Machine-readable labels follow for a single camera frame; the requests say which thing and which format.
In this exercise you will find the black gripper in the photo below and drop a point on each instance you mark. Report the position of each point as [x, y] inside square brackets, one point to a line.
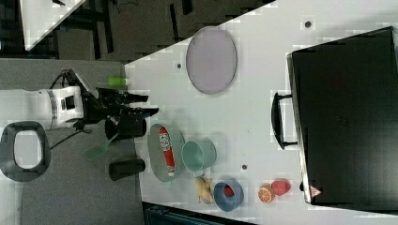
[100, 103]

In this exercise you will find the red plush ketchup bottle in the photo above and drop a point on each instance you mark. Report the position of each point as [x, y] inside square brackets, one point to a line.
[167, 150]

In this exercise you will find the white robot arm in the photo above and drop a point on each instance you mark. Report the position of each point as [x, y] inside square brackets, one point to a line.
[74, 105]

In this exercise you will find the green oval strainer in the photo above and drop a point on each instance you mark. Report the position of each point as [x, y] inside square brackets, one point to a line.
[157, 159]

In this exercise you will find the green bottle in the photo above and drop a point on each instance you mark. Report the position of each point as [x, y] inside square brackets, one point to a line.
[118, 81]

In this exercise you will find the green slotted spatula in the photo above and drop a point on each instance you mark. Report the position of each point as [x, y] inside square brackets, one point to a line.
[99, 150]

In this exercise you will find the small black cup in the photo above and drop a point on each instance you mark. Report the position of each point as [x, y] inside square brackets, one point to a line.
[122, 169]

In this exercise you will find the green plastic cup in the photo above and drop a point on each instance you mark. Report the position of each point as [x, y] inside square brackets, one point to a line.
[199, 155]

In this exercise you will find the grey round plate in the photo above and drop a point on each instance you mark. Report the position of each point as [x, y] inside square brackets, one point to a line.
[211, 60]

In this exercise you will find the yellow plush toy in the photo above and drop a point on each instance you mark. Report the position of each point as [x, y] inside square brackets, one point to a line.
[203, 191]

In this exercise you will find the red toy strawberry in bowl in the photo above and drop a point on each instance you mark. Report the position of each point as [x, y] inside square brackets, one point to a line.
[228, 192]

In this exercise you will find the blue bowl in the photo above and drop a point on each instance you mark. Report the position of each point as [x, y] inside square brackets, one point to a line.
[228, 204]

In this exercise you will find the orange slice toy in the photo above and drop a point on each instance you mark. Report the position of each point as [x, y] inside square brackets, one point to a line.
[266, 194]

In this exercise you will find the pink strawberry toy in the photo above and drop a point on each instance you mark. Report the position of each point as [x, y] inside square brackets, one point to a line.
[280, 186]

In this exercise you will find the black toaster oven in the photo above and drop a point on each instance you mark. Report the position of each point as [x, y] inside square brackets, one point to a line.
[345, 105]

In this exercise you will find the grey oval frame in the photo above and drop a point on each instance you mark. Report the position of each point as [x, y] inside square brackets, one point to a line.
[25, 154]

